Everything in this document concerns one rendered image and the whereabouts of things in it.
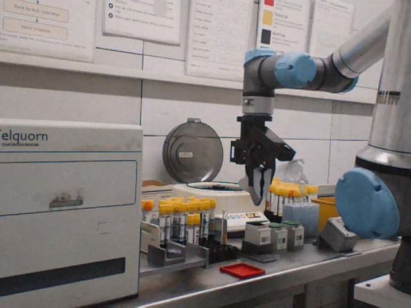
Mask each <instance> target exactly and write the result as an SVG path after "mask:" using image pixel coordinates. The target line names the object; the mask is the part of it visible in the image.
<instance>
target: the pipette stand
mask: <svg viewBox="0 0 411 308"><path fill-rule="evenodd" d="M319 208H320V204H316V203H310V202H305V203H302V204H300V203H288V204H283V214H282V221H288V220H293V221H298V222H301V223H302V227H303V228H304V243H313V242H317V237H318V231H319Z"/></svg>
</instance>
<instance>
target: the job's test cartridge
mask: <svg viewBox="0 0 411 308"><path fill-rule="evenodd" d="M271 230H272V229H271V228H268V224H264V223H246V224H245V241H248V242H251V243H252V244H257V245H262V244H268V243H271Z"/></svg>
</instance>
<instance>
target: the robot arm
mask: <svg viewBox="0 0 411 308"><path fill-rule="evenodd" d="M382 58H384V59H383V65H382V70H381V73H380V80H379V85H378V91H377V96H376V102H375V107H374V114H373V118H372V121H371V129H370V133H369V140H368V144H367V145H366V147H364V148H362V149H361V150H359V151H357V152H356V158H355V162H354V167H353V168H351V169H349V170H347V171H345V172H344V174H343V175H342V176H340V178H339V179H338V181H337V184H336V187H335V203H336V207H337V211H338V214H339V215H340V216H341V218H342V222H343V224H345V225H346V227H347V228H348V229H350V231H352V232H353V234H355V235H358V236H360V237H362V238H366V239H390V238H392V237H401V243H400V246H399V248H398V251H397V254H396V256H395V259H394V262H393V264H392V267H391V269H390V275H389V284H390V285H391V286H392V287H393V288H394V289H397V290H399V291H401V292H402V293H405V294H408V295H411V0H394V2H393V3H392V4H391V5H390V6H388V7H387V8H386V9H384V10H383V11H382V12H381V13H380V14H379V15H378V16H376V17H375V18H374V19H372V20H371V21H370V22H368V23H367V25H366V26H364V27H363V28H362V29H360V30H359V31H358V32H357V33H355V34H354V36H352V37H351V38H350V39H349V40H347V41H346V42H345V43H343V44H342V45H341V46H339V48H338V49H337V50H335V52H333V53H332V54H330V55H329V56H328V57H326V58H321V57H316V56H310V55H309V54H307V53H305V52H296V51H292V52H288V53H284V54H281V55H277V52H276V51H275V50H274V49H270V48H251V49H248V50H247V51H246V53H245V63H244V64H243V69H244V73H243V103H242V113H243V114H244V115H243V116H236V122H239V123H241V135H240V139H236V140H235V141H231V148H230V162H233V163H235V164H239V165H245V177H244V178H242V179H241V180H240V181H239V187H240V188H241V189H243V190H244V191H247V192H248V193H250V197H251V200H252V202H253V204H254V205H255V206H260V205H261V202H262V201H263V199H264V197H265V196H266V194H267V191H268V189H269V187H270V185H271V183H272V180H273V178H274V175H275V170H276V159H277V160H278V161H280V162H292V160H293V158H294V156H295V154H296V151H295V150H294V149H293V148H292V147H291V146H289V145H287V144H286V143H285V142H284V141H283V140H282V139H281V138H280V137H279V136H278V135H277V134H275V133H274V132H273V131H272V130H270V129H269V128H268V127H267V126H265V122H272V116H271V115H272V114H274V104H275V90H277V89H293V90H308V91H318V92H328V93H332V94H339V93H348V92H349V91H351V90H353V89H354V87H355V85H356V83H358V80H359V76H360V74H362V73H363V72H364V71H366V70H367V69H368V68H370V67H372V66H373V65H374V64H375V63H376V62H377V61H379V60H381V59H382ZM232 147H234V157H232ZM260 165H262V166H263V167H262V166H260Z"/></svg>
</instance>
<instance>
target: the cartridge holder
mask: <svg viewBox="0 0 411 308"><path fill-rule="evenodd" d="M238 255H244V256H246V257H250V258H252V259H254V260H257V261H259V262H262V263H264V262H267V261H275V260H278V259H279V254H278V253H275V252H273V243H268V244H262V245H257V244H252V243H251V242H248V241H245V240H242V246H241V248H238Z"/></svg>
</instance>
